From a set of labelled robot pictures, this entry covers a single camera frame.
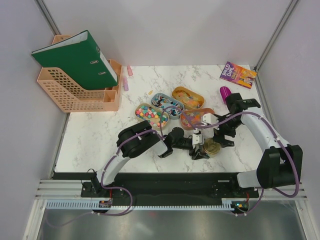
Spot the beige candy tray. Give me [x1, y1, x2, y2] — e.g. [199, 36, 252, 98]
[134, 103, 170, 131]

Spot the green ring binder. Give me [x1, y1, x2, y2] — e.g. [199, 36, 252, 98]
[31, 30, 118, 90]

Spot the pink highlighter marker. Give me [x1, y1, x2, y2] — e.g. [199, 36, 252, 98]
[122, 76, 129, 92]
[127, 65, 133, 77]

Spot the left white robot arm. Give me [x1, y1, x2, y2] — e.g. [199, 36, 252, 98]
[92, 120, 210, 197]

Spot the gold jar lid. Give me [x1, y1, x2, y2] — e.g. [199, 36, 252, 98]
[203, 138, 221, 150]

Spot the yellow candy tray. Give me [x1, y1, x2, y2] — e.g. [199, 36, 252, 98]
[171, 86, 205, 110]

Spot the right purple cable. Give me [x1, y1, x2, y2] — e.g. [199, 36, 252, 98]
[193, 111, 302, 216]

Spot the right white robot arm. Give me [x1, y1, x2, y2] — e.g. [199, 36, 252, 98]
[213, 93, 303, 197]

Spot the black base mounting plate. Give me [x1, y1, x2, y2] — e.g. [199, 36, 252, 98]
[52, 172, 259, 208]

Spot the clear glass jar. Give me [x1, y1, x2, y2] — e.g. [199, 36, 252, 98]
[204, 148, 221, 158]

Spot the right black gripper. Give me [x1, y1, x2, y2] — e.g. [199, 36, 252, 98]
[212, 114, 243, 148]

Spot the peach mesh file basket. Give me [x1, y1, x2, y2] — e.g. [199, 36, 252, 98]
[36, 34, 108, 113]

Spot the peach desk organizer box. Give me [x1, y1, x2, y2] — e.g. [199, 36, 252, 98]
[103, 59, 123, 112]

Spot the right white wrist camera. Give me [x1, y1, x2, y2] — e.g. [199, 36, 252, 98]
[201, 113, 218, 126]

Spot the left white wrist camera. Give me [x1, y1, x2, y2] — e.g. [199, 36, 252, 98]
[192, 128, 204, 149]

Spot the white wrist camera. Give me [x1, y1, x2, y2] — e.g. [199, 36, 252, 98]
[201, 113, 218, 126]
[192, 128, 204, 149]

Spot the pink gummy star tray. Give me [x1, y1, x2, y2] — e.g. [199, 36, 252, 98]
[180, 108, 215, 131]

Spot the blue lollipop tray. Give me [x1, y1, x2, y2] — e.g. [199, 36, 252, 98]
[150, 93, 184, 120]

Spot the Roald Dahl paperback book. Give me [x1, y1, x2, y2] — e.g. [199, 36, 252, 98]
[219, 61, 257, 89]

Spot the magenta plastic scoop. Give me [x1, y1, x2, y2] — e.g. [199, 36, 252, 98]
[219, 86, 232, 105]

